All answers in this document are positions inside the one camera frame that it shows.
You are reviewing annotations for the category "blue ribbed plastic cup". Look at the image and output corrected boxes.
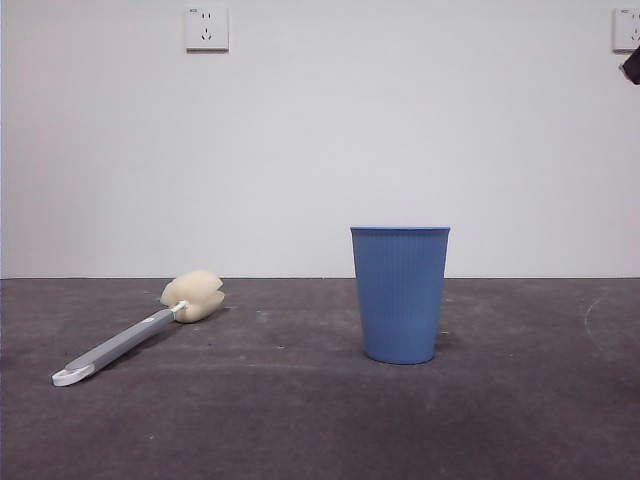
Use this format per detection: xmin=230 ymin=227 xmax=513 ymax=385
xmin=349 ymin=225 xmax=452 ymax=365

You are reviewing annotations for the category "grey-handled sponge cup brush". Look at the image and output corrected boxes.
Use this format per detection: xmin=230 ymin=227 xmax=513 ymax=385
xmin=51 ymin=269 xmax=226 ymax=388

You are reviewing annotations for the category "white wall socket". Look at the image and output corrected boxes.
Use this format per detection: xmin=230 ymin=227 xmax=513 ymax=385
xmin=612 ymin=6 xmax=640 ymax=53
xmin=184 ymin=4 xmax=231 ymax=53

